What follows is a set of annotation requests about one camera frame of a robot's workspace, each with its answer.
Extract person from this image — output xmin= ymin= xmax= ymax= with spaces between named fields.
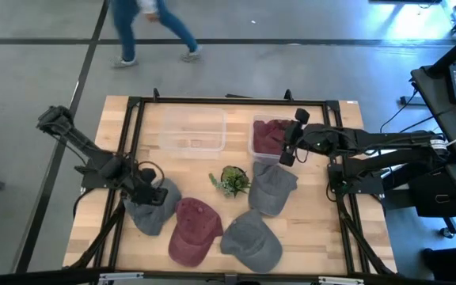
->
xmin=422 ymin=245 xmax=456 ymax=283
xmin=108 ymin=0 xmax=203 ymax=69

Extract black camera cable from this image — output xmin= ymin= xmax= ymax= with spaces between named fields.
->
xmin=137 ymin=160 xmax=166 ymax=185
xmin=294 ymin=145 xmax=309 ymax=165

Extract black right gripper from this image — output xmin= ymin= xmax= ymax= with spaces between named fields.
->
xmin=278 ymin=108 xmax=312 ymax=168

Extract grey baseball cap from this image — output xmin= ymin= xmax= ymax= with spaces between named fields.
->
xmin=247 ymin=161 xmax=299 ymax=218
xmin=219 ymin=209 xmax=283 ymax=274
xmin=123 ymin=177 xmax=183 ymax=237

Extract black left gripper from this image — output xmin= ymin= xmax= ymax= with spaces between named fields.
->
xmin=123 ymin=176 xmax=169 ymax=207

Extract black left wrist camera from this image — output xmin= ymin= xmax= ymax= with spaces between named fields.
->
xmin=139 ymin=168 xmax=157 ymax=184

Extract maroon baseball cap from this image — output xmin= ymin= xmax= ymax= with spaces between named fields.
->
xmin=167 ymin=196 xmax=224 ymax=268
xmin=253 ymin=119 xmax=292 ymax=156

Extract black floor cable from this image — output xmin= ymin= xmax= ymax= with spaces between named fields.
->
xmin=378 ymin=87 xmax=420 ymax=134

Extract black side desk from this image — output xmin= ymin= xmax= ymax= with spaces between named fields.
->
xmin=409 ymin=61 xmax=456 ymax=165

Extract black rig beam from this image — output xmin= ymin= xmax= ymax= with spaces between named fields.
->
xmin=0 ymin=267 xmax=456 ymax=285

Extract clear plastic container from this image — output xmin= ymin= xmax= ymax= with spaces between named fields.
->
xmin=247 ymin=113 xmax=298 ymax=165
xmin=158 ymin=105 xmax=228 ymax=154

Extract black metal table frame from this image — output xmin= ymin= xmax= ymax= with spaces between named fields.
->
xmin=63 ymin=87 xmax=397 ymax=278

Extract black left camera cable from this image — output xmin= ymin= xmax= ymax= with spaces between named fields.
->
xmin=137 ymin=160 xmax=166 ymax=185

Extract small green potted plant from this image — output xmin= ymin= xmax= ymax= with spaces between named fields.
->
xmin=207 ymin=165 xmax=252 ymax=198

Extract black drawer cabinet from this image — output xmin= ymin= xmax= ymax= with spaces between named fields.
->
xmin=382 ymin=165 xmax=456 ymax=219

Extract black diagonal stand beam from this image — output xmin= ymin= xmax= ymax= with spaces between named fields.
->
xmin=425 ymin=23 xmax=456 ymax=78

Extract silver metal bracket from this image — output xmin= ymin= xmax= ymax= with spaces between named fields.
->
xmin=97 ymin=271 xmax=145 ymax=284
xmin=317 ymin=275 xmax=366 ymax=285

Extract black right camera cable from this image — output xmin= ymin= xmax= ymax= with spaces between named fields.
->
xmin=294 ymin=145 xmax=309 ymax=165

